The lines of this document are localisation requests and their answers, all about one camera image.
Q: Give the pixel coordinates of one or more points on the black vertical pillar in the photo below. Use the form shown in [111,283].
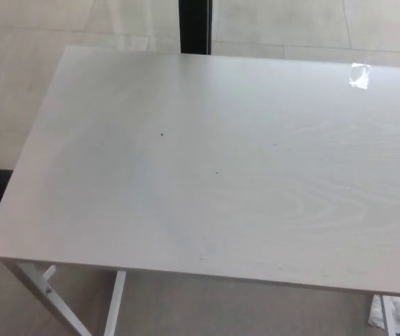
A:
[196,24]

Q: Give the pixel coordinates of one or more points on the white metal table leg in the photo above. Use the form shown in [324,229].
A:
[386,315]

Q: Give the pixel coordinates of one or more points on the white metal table leg frame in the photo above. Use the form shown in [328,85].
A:
[115,301]

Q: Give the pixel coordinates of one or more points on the clear tape piece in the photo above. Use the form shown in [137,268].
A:
[359,75]

